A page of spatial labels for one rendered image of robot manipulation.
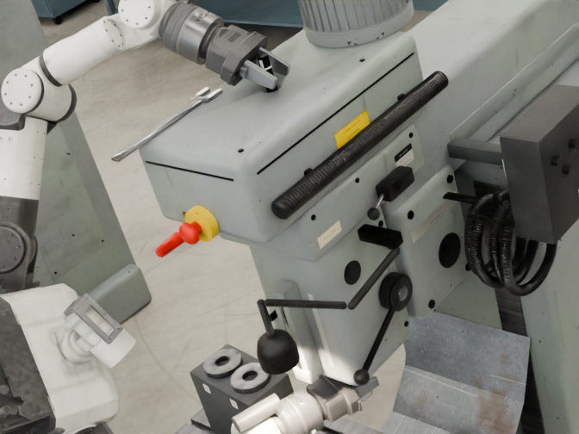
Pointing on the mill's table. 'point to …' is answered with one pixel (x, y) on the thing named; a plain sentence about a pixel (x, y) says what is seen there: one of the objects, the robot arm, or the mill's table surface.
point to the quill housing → (364, 256)
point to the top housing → (278, 133)
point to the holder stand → (234, 386)
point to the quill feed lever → (398, 286)
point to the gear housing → (343, 203)
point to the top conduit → (357, 145)
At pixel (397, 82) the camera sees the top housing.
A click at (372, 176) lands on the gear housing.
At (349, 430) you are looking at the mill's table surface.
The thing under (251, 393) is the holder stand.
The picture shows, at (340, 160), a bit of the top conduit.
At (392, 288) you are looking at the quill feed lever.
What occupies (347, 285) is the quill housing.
